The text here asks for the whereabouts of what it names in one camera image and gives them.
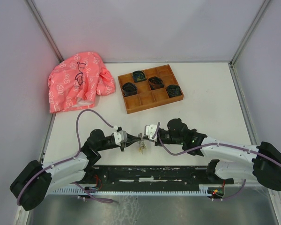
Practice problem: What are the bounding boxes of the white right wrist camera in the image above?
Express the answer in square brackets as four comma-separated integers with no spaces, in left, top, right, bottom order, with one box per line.
[144,124,159,141]

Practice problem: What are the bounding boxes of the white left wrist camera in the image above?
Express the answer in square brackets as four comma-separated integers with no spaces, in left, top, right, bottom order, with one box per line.
[113,126,128,146]

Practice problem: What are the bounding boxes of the white cable duct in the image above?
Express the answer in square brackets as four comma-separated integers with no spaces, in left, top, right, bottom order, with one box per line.
[51,185,213,197]

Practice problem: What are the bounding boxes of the dark rolled tie orange flowers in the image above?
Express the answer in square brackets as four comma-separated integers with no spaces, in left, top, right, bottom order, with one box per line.
[148,76,164,90]

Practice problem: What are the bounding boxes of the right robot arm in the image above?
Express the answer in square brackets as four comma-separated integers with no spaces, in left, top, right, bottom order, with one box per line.
[144,118,281,191]

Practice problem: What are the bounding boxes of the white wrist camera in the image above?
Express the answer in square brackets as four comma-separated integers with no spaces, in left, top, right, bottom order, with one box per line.
[144,124,159,141]
[113,126,128,146]

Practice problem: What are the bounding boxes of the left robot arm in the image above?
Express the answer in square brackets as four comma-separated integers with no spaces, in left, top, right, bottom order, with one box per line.
[10,129,141,211]

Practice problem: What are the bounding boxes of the purple cable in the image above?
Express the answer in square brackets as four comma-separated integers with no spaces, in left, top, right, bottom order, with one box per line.
[154,121,281,201]
[16,109,122,207]

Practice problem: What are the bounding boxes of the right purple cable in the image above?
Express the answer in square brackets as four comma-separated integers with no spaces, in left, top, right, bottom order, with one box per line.
[154,121,281,201]

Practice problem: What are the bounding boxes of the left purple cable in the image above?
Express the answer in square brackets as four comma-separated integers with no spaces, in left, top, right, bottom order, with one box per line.
[16,109,122,207]

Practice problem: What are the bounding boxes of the pink patterned cloth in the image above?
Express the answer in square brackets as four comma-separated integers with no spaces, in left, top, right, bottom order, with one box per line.
[48,52,116,113]

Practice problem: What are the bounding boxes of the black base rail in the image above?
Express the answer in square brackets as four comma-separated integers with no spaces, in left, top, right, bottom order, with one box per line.
[79,160,234,188]

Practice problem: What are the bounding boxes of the metal keyring with yellow grip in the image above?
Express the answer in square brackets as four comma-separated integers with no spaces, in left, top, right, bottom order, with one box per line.
[138,133,146,148]

